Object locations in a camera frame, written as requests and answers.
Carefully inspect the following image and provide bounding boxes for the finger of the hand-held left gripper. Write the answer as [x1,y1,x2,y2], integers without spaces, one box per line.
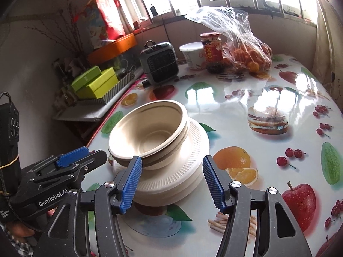
[67,150,108,177]
[55,147,89,168]

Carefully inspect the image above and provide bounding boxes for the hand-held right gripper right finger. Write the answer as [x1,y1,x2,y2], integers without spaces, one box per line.
[202,155,313,257]

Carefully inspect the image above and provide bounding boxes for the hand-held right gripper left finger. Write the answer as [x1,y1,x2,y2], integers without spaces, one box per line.
[33,155,143,257]

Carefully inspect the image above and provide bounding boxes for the white ribbed paper plate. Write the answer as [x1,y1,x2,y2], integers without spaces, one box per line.
[133,177,201,204]
[114,163,207,196]
[113,119,210,186]

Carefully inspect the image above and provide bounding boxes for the person's left hand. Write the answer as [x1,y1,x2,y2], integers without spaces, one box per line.
[5,220,36,238]

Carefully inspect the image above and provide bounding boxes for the lime green box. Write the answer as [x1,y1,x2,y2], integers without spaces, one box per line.
[86,68,119,99]

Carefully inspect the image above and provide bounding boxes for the dark green flat box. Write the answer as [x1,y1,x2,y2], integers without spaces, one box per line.
[71,66,102,91]

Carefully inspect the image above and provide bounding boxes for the grey zigzag striped box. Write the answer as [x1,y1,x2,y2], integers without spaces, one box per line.
[78,71,134,105]

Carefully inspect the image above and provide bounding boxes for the fruit print glossy tablecloth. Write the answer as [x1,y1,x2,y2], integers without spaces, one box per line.
[87,54,343,257]

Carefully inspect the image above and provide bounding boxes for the orange tray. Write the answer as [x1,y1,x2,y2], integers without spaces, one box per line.
[88,33,138,64]

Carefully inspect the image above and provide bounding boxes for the grey portable fan heater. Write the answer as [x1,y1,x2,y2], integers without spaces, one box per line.
[139,41,179,86]

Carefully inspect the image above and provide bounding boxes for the dried twig branches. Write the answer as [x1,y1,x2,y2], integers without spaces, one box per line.
[24,3,86,57]

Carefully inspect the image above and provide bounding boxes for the white plastic tub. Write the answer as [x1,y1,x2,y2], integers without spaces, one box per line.
[179,42,205,70]

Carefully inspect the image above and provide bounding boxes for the red label glass jar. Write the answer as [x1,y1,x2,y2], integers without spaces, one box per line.
[200,32,224,74]

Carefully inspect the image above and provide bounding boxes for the pile of oranges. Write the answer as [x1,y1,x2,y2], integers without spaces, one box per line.
[228,44,272,73]

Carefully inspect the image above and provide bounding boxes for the clear plastic bag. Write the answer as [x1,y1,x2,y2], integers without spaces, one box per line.
[184,5,273,73]

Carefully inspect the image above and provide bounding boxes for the patterned cream curtain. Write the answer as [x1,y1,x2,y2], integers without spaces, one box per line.
[312,0,343,102]

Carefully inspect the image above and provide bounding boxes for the black window latch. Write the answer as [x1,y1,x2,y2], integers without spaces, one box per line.
[260,0,274,14]

